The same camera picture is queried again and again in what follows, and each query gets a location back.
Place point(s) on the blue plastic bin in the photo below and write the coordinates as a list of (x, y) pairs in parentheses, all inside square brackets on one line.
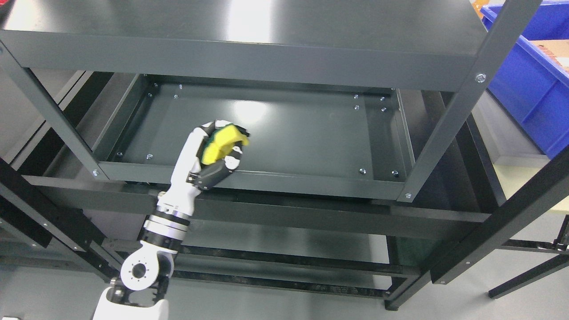
[(532, 87)]

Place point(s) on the black metal shelf rack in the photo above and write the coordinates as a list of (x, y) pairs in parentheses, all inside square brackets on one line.
[(359, 113)]

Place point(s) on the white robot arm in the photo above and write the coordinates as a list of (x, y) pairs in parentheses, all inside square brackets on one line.
[(149, 267)]

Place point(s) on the green yellow sponge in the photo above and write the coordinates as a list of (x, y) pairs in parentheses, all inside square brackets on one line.
[(222, 141)]

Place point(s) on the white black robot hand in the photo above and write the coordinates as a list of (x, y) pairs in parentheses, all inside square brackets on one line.
[(190, 178)]

